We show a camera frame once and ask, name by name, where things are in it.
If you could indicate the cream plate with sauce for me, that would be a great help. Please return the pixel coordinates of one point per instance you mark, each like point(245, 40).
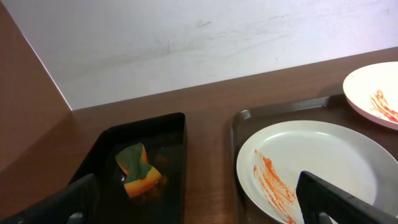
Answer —
point(372, 92)

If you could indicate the white plate with sauce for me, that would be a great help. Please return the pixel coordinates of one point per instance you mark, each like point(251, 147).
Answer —
point(269, 164)

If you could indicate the orange green sponge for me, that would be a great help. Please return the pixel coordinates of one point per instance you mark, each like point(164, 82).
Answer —
point(140, 176)

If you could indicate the brown serving tray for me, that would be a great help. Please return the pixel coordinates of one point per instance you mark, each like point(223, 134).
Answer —
point(332, 109)

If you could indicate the black sponge tray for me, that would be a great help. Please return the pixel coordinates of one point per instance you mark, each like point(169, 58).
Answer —
point(163, 138)

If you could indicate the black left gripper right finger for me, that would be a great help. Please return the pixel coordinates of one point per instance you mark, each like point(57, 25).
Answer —
point(322, 202)

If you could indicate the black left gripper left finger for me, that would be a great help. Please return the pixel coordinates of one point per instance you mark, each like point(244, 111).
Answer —
point(76, 203)

